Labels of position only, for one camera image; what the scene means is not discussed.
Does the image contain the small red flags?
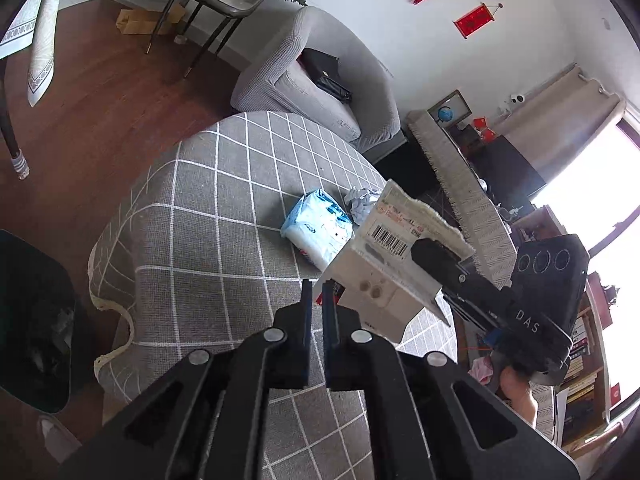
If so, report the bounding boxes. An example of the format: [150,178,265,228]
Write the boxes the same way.
[472,116,499,142]

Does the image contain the dark green trash bin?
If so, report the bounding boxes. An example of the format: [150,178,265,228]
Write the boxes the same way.
[0,230,97,415]

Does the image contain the red wall scroll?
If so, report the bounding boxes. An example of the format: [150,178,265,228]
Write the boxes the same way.
[452,2,502,40]

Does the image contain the pale green tablecloth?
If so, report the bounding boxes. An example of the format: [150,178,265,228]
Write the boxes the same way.
[0,0,71,109]

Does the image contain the beige lace cloth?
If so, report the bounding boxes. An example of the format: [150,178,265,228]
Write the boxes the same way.
[405,109,521,291]

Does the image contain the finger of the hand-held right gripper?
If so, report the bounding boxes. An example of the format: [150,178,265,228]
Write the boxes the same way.
[411,238,512,317]

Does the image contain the blue tissue packet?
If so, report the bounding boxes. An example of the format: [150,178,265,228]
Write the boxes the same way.
[280,189,356,269]

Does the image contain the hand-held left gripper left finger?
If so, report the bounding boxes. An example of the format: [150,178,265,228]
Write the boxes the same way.
[57,280,314,480]

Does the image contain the white security camera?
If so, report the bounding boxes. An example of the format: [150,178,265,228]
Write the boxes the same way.
[500,92,526,116]

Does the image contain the grey armchair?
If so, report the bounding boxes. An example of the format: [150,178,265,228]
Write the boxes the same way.
[231,6,402,154]

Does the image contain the white torn cardboard box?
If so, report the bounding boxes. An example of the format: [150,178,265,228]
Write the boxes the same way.
[322,179,477,344]

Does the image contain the framed globe picture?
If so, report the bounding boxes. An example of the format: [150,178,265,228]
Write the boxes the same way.
[426,90,472,129]

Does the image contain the grey chair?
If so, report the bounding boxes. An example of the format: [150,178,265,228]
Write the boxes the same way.
[145,0,281,79]

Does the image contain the pink cloth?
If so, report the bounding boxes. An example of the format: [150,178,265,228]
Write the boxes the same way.
[467,357,496,382]

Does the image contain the beige curtain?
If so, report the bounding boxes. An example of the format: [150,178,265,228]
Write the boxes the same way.
[492,65,627,161]

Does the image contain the black monitor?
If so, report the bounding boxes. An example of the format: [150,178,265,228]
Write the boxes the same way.
[470,135,549,204]

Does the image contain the person's right hand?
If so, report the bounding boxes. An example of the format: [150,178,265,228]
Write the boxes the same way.
[501,365,538,424]

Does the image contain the grey checked tablecloth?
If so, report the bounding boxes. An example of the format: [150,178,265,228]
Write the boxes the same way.
[87,110,461,480]

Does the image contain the crumpled paper ball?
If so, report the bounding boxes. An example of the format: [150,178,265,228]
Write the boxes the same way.
[344,186,385,226]

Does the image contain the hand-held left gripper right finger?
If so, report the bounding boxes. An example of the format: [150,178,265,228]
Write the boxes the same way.
[322,280,581,480]

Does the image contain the black bag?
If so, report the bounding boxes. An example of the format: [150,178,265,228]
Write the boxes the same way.
[300,48,353,104]

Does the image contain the wooden bookshelf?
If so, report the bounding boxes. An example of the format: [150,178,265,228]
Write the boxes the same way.
[550,260,640,456]

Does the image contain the black table leg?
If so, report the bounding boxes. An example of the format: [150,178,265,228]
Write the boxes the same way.
[0,57,31,180]

